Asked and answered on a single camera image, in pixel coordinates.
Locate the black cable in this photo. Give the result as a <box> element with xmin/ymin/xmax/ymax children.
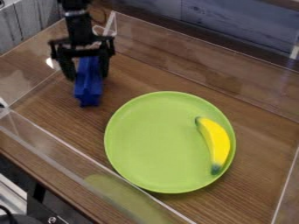
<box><xmin>0</xmin><ymin>205</ymin><xmax>16</xmax><ymax>224</ymax></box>

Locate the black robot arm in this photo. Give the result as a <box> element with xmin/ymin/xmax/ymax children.
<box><xmin>48</xmin><ymin>0</ymin><xmax>116</xmax><ymax>81</ymax></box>

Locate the green round plate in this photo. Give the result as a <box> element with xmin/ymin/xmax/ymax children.
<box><xmin>104</xmin><ymin>91</ymin><xmax>237</xmax><ymax>194</ymax></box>

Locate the clear acrylic corner bracket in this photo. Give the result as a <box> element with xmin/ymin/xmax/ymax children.
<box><xmin>92</xmin><ymin>11</ymin><xmax>117</xmax><ymax>37</ymax></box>

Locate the yellow toy banana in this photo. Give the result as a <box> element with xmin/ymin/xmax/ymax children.
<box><xmin>195</xmin><ymin>116</ymin><xmax>231</xmax><ymax>175</ymax></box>

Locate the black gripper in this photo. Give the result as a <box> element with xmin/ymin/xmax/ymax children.
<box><xmin>48</xmin><ymin>36</ymin><xmax>116</xmax><ymax>81</ymax></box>

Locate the blue star-shaped block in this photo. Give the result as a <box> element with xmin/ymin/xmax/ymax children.
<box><xmin>73</xmin><ymin>56</ymin><xmax>103</xmax><ymax>107</ymax></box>

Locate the clear acrylic enclosure wall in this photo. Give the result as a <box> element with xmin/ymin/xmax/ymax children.
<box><xmin>0</xmin><ymin>15</ymin><xmax>299</xmax><ymax>224</ymax></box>

